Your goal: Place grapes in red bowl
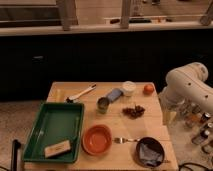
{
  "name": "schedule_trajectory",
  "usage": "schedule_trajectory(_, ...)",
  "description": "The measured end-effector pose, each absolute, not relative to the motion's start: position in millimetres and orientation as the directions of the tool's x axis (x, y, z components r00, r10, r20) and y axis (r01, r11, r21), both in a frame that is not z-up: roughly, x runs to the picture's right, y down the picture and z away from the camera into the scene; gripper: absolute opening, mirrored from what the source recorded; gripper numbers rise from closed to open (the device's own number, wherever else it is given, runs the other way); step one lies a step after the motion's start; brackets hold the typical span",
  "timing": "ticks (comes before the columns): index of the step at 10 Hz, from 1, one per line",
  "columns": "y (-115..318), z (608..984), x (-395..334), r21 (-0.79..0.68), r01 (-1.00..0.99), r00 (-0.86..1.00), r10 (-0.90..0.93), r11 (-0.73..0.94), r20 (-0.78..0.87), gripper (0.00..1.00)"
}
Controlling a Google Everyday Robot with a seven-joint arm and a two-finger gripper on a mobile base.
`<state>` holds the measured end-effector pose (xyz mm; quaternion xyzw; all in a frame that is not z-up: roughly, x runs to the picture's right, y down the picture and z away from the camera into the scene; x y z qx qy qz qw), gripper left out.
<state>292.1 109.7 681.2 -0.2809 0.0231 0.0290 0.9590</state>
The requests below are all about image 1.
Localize dark red grape bunch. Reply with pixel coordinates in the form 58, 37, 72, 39
122, 105, 145, 119

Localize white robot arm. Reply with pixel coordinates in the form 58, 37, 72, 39
158, 62, 213, 125

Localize dark bowl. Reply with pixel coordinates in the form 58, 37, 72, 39
135, 137, 165, 168

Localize red bowl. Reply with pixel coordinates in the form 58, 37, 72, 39
82, 124, 112, 156

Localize orange fruit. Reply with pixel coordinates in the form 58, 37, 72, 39
143, 84, 154, 95

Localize dark capped spice bottle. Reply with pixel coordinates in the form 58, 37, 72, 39
192, 130, 210, 145

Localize grey cloth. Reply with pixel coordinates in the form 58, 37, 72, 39
139, 144, 163, 167

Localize white round cup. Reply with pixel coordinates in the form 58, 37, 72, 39
122, 81, 136, 97

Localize silver fork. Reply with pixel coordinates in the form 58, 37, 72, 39
114, 137, 140, 144

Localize blue grey packet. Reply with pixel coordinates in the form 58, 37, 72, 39
106, 88, 123, 102

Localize metal can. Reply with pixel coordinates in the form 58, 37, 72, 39
97, 97, 110, 114

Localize wooden block sponge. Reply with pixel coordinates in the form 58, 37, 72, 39
44, 140, 71, 158

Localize green plastic tray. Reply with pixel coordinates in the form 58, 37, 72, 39
22, 102, 84, 163

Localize black chair post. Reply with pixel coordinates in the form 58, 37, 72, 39
10, 139, 21, 171

